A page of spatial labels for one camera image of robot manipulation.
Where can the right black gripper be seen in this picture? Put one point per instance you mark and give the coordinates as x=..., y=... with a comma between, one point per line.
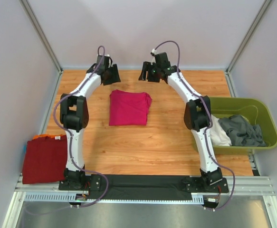
x=147, y=66

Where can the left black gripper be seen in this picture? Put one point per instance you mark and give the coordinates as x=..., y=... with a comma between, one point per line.
x=115, y=78

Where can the pink t-shirt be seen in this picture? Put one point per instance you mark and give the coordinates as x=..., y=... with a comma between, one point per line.
x=129, y=108

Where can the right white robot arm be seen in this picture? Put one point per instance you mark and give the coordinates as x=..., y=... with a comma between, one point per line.
x=197, y=118

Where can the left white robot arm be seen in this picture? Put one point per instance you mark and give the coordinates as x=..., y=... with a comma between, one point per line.
x=74, y=117

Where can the orange folded t-shirt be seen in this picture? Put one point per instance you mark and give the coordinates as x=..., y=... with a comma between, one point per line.
x=43, y=136

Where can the white t-shirt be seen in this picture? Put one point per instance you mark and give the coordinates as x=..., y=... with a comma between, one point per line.
x=217, y=135

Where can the dark red folded t-shirt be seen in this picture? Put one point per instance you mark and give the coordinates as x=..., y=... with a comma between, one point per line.
x=45, y=160

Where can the grey t-shirt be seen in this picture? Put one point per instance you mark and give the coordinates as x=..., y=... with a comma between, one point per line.
x=241, y=132

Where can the olive green plastic bin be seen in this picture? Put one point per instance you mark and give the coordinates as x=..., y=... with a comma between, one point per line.
x=255, y=112

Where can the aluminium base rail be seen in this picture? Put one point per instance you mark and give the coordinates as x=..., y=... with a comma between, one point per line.
x=145, y=201

